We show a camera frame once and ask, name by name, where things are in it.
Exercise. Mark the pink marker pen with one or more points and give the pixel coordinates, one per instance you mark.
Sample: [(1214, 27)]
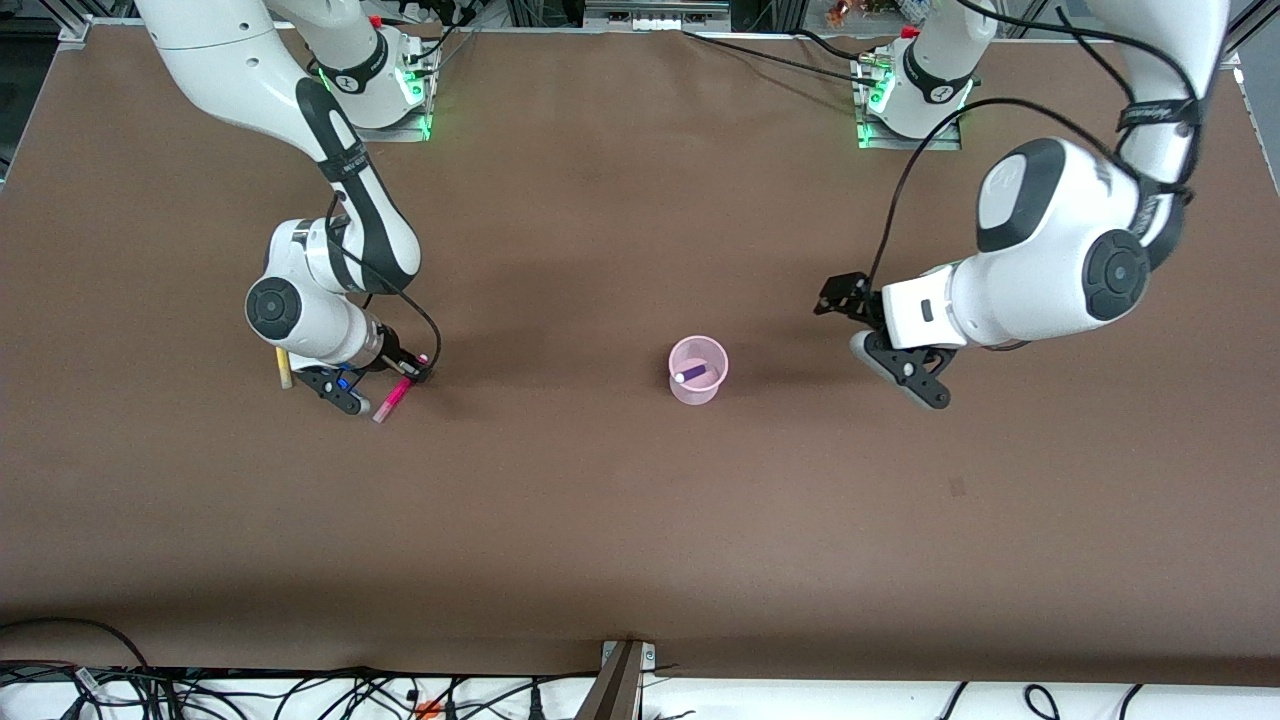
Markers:
[(392, 400)]

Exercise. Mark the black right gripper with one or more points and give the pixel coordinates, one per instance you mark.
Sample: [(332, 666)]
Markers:
[(401, 358)]

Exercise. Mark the purple marker pen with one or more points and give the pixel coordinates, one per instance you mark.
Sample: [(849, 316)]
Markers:
[(692, 373)]

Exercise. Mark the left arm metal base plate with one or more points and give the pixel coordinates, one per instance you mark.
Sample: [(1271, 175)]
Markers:
[(950, 143)]

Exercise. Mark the yellow marker pen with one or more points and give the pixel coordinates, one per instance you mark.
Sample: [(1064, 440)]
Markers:
[(284, 372)]

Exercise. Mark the metal table edge bracket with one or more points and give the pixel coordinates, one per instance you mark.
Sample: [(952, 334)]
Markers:
[(620, 690)]

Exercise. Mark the metal table corner bracket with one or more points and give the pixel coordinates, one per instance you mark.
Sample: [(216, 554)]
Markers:
[(75, 30)]

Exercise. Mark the grey metal equipment box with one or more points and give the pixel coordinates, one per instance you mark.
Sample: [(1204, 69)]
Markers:
[(650, 8)]

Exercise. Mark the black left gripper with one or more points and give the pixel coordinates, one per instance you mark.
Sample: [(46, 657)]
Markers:
[(851, 296)]

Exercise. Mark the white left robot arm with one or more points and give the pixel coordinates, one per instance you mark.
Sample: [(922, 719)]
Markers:
[(1050, 250)]

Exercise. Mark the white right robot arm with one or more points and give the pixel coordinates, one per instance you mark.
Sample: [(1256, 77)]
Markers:
[(230, 60)]

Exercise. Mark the pink plastic cup holder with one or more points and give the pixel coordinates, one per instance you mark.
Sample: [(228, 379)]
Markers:
[(692, 392)]

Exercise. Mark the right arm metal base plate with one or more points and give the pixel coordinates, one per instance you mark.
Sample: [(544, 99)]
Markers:
[(425, 110)]

